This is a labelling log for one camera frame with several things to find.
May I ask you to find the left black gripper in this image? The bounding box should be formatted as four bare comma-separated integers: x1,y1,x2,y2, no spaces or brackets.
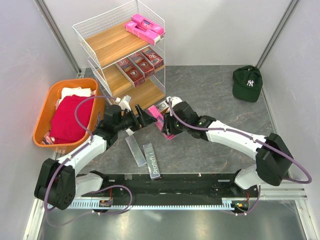
115,104,157,133

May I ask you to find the pink toothpaste box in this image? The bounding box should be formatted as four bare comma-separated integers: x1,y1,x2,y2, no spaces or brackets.
147,105,175,140
123,21,161,46
131,13,165,36

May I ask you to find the red 3D toothpaste box floor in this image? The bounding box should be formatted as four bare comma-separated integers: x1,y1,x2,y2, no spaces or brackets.
115,58,145,88

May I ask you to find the red 3D toothpaste box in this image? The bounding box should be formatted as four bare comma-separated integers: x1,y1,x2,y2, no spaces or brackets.
128,51,155,79

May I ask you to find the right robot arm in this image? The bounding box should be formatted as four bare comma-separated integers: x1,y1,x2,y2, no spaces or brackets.
162,97,292,197

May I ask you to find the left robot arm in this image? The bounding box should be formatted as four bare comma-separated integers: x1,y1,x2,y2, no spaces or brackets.
34,104,157,210

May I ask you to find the red 3D box on shelf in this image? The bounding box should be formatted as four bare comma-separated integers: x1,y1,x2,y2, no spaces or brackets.
140,47,164,70

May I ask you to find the torn silver R&O toothpaste box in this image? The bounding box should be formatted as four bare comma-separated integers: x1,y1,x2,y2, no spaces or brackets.
147,100,169,116

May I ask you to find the silver grey toothpaste box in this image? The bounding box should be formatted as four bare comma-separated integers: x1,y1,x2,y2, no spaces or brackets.
125,135,147,167

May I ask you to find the silver Protefix toothpaste box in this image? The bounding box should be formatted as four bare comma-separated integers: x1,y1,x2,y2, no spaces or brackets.
143,143,161,180

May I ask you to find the orange plastic tub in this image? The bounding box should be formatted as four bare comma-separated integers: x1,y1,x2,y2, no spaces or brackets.
33,78,105,154

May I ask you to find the red folded cloth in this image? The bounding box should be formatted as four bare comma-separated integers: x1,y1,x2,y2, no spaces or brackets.
49,95,94,144

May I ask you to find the white folded cloth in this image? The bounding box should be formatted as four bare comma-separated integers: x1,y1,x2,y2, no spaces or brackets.
55,87,96,109

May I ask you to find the dark green NY cap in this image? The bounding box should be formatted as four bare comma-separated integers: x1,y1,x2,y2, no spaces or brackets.
232,65,263,103

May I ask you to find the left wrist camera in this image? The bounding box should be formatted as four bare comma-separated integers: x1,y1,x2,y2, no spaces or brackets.
115,95,132,111

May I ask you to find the white wire wooden shelf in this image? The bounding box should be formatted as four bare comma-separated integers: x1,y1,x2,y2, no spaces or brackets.
72,0,166,109

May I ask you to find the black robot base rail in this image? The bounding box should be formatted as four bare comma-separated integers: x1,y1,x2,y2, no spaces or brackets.
86,172,259,199

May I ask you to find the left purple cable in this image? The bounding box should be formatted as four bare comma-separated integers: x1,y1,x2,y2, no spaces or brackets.
43,96,120,212

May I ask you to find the purple cable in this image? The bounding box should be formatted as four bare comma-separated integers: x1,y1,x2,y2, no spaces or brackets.
43,96,120,212
167,96,313,185

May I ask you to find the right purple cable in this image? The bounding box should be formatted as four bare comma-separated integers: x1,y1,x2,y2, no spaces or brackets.
167,96,313,185

